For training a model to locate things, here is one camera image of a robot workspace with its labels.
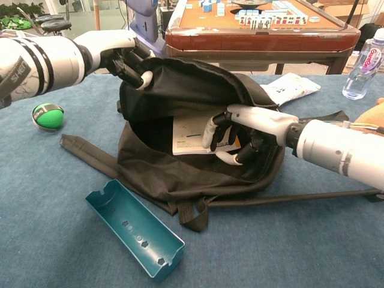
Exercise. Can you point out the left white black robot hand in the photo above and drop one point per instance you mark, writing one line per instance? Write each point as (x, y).
(111, 42)

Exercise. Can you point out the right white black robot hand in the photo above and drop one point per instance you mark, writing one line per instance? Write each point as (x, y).
(264, 123)

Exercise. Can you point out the white book yellow spine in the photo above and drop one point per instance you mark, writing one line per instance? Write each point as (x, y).
(189, 144)

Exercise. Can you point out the black fabric backpack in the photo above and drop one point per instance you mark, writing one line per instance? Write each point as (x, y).
(186, 87)

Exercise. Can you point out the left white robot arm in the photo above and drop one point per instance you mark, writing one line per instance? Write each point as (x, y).
(45, 66)

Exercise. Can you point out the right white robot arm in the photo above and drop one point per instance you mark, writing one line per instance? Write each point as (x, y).
(330, 147)

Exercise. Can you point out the white snack packet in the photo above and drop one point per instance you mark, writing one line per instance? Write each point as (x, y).
(294, 88)

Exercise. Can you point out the black round stool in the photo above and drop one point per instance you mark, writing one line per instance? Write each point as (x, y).
(49, 18)
(57, 25)

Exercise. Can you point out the brown mahjong table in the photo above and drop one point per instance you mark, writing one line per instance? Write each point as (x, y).
(255, 42)

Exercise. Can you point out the green plants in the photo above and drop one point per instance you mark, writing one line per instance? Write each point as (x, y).
(18, 12)

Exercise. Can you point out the green ball black band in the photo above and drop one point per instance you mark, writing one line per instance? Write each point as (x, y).
(49, 120)

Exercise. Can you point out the white mahjong tile row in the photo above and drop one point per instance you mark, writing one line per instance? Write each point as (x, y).
(270, 21)

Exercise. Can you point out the brown plush toy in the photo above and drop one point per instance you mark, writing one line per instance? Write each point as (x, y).
(372, 115)

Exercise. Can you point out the clear plastic water bottle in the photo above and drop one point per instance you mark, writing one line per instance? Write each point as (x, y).
(361, 72)

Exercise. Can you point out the cardboard box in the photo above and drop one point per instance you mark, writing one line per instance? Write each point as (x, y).
(345, 10)

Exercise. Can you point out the teal metal tray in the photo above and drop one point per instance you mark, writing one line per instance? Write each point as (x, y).
(135, 228)

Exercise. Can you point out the blue table cloth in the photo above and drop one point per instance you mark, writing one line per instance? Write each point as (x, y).
(60, 240)

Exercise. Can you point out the wooden post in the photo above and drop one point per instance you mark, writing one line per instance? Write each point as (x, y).
(97, 15)

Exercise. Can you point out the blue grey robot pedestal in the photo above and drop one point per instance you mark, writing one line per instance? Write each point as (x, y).
(147, 21)

